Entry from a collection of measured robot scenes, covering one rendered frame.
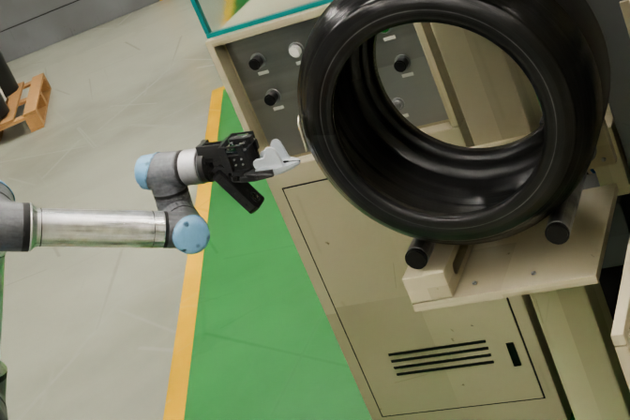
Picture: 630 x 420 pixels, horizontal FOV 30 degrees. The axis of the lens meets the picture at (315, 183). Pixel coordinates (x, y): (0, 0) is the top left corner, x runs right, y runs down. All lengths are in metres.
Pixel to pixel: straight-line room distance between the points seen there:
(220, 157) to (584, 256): 0.75
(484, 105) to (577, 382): 0.72
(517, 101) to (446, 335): 0.87
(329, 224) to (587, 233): 0.90
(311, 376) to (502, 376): 0.91
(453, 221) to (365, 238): 0.87
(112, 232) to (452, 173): 0.70
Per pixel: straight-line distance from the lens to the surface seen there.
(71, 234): 2.33
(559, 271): 2.26
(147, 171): 2.47
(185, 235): 2.34
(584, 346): 2.76
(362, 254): 3.06
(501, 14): 2.00
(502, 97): 2.48
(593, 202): 2.47
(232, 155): 2.36
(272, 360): 4.09
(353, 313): 3.17
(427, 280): 2.28
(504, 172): 2.41
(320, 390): 3.80
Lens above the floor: 1.89
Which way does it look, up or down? 20 degrees down
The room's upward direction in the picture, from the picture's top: 23 degrees counter-clockwise
